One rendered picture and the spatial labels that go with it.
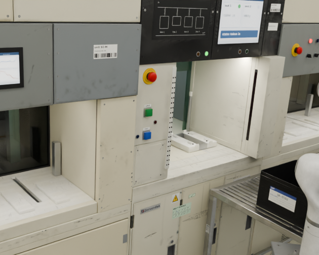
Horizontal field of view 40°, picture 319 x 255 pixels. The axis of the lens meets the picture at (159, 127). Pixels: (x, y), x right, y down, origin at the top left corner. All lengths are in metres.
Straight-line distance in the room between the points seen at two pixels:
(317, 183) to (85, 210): 0.88
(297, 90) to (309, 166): 1.92
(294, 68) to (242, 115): 0.38
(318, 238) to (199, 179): 0.73
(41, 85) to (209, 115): 1.26
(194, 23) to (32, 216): 1.01
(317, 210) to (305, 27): 1.19
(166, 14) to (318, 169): 0.82
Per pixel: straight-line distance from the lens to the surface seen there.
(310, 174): 1.56
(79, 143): 1.87
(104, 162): 1.76
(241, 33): 2.12
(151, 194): 1.98
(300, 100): 3.51
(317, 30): 2.62
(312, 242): 1.67
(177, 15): 1.83
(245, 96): 2.35
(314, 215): 1.63
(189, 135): 2.52
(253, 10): 2.16
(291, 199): 1.99
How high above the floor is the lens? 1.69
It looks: 18 degrees down
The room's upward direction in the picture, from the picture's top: 4 degrees clockwise
